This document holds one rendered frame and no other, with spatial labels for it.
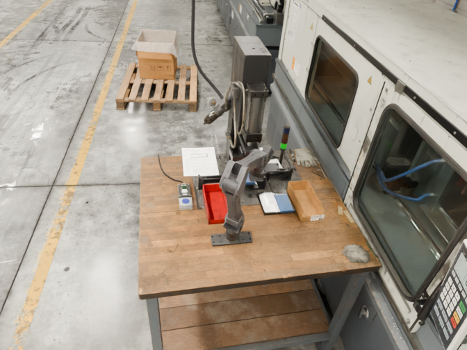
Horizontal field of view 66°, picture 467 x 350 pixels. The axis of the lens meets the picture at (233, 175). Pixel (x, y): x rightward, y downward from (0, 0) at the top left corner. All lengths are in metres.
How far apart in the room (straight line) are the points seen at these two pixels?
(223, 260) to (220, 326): 0.68
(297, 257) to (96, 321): 1.45
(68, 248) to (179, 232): 1.44
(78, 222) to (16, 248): 0.47
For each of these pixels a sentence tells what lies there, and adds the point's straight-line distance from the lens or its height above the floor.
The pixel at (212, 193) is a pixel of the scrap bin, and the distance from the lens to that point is 2.02.
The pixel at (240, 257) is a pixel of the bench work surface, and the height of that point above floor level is 0.90.
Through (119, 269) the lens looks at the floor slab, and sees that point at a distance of 2.86.
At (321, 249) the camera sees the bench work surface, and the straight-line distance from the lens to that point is 1.84.
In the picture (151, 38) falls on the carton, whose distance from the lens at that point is 5.61.
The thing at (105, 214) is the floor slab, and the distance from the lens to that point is 3.27.
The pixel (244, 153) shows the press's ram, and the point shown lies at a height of 1.15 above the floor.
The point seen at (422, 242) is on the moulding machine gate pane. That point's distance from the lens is 1.66.
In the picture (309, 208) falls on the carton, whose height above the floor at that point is 0.91.
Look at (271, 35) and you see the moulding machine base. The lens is 4.92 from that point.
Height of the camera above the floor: 2.23
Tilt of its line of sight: 38 degrees down
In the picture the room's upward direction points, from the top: 5 degrees clockwise
